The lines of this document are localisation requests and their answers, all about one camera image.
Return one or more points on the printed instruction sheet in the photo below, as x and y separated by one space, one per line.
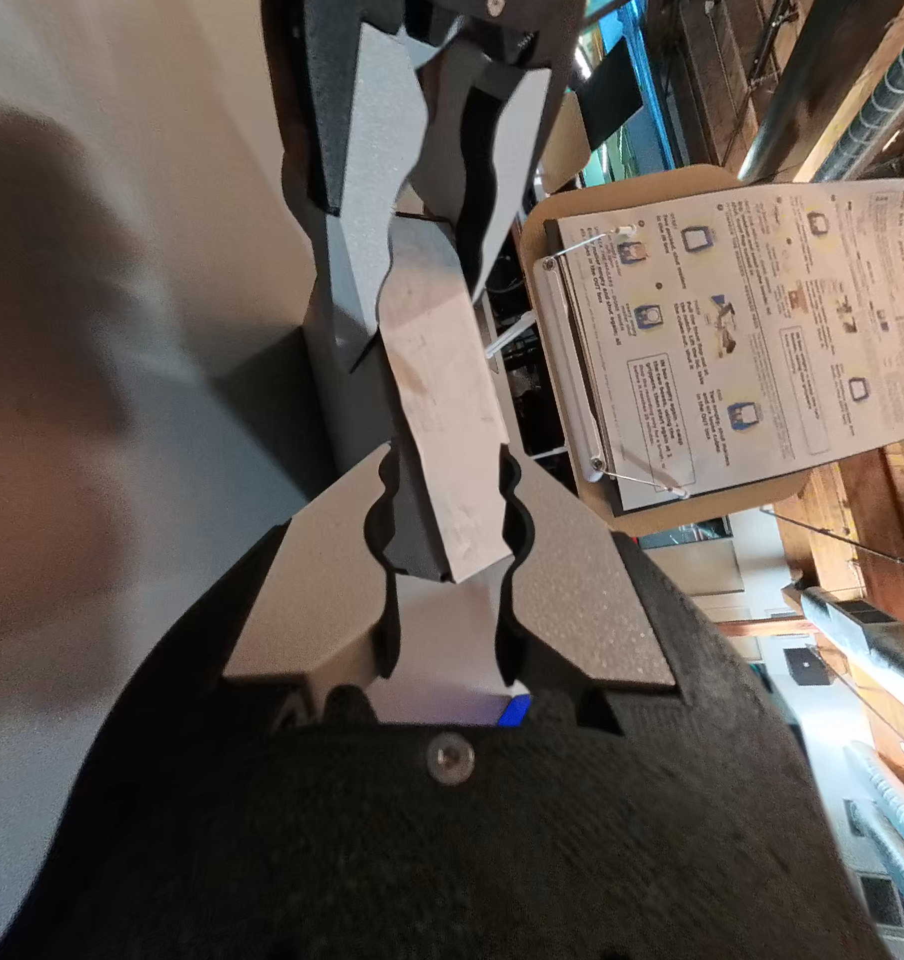
722 337

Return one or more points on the silver spiral ventilation duct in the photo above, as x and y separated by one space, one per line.
879 90
898 802

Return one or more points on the white cardboard mailer box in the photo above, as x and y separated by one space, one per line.
437 375

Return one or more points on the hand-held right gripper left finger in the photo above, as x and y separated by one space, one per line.
309 592

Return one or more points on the smooth metal ceiling pipe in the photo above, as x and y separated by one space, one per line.
789 97

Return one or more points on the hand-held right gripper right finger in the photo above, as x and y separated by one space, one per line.
587 600

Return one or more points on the black monitor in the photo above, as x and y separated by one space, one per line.
609 90

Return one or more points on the grey desk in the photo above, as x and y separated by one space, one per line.
159 225

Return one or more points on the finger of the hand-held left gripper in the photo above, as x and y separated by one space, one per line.
519 150
380 150

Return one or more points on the blue plastic bin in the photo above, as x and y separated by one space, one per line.
513 711

